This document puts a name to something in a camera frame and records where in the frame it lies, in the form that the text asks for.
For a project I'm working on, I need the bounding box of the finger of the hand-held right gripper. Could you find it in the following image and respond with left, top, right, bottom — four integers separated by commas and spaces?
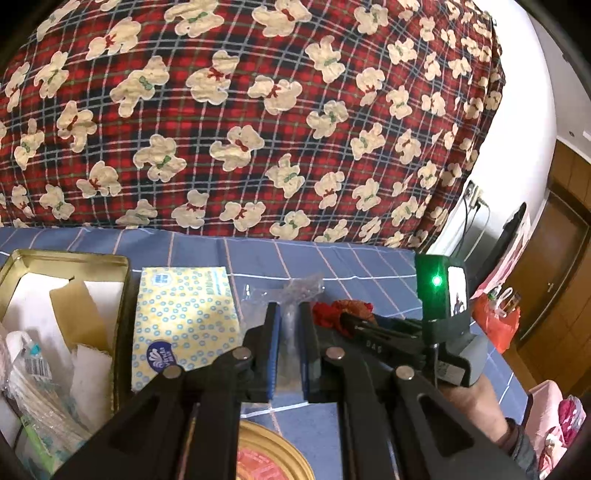
348, 325, 419, 365
339, 310, 419, 330

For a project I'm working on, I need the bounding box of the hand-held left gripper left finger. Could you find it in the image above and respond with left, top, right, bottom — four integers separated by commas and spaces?
53, 302, 283, 480

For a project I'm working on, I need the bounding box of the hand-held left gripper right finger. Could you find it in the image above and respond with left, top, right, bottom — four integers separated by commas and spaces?
299, 302, 532, 480

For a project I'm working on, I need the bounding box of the clear bag of white beads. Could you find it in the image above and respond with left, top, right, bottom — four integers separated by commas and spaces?
242, 273, 326, 398

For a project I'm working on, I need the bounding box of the red embroidered pouch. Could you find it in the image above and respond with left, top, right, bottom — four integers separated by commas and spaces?
311, 299, 375, 334

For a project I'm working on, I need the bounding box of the gold tin box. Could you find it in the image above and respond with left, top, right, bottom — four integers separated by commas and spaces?
0, 249, 131, 480

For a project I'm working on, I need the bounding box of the clear striped plastic bag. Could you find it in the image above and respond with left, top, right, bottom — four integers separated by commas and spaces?
0, 360, 93, 444

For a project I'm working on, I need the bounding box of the white plastic bottle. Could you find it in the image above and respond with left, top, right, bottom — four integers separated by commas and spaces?
4, 330, 51, 384

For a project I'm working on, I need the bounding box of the person's right forearm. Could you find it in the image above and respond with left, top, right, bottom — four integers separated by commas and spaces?
501, 418, 541, 480

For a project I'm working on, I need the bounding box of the person's right hand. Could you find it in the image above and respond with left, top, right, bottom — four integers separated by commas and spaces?
436, 376, 515, 448

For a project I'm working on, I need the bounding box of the blue checked bedsheet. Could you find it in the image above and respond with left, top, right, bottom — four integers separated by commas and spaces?
0, 225, 536, 480

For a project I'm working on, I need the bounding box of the red plastic bag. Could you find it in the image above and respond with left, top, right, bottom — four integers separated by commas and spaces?
473, 293, 522, 354

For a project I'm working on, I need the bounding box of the black flat panel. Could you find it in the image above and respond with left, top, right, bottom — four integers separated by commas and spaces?
485, 202, 528, 282

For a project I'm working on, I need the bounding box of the yellow patterned tissue pack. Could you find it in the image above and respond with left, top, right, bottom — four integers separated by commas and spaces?
131, 266, 245, 393

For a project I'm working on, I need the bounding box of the round gold tin lid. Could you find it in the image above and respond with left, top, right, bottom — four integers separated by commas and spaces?
238, 420, 317, 480

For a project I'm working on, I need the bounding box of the wooden door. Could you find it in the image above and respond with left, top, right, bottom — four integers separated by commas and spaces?
515, 189, 578, 342

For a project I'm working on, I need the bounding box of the pink printed cloth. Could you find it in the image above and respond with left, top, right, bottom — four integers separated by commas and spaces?
524, 381, 587, 476

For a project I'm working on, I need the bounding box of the red plaid teddy bear blanket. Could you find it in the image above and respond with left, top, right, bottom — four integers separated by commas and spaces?
0, 0, 505, 247

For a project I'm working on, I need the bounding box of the white paper liner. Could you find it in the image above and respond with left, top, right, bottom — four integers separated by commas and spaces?
0, 272, 125, 352

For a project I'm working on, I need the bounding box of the black cable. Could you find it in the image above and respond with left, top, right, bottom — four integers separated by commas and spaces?
455, 198, 472, 254

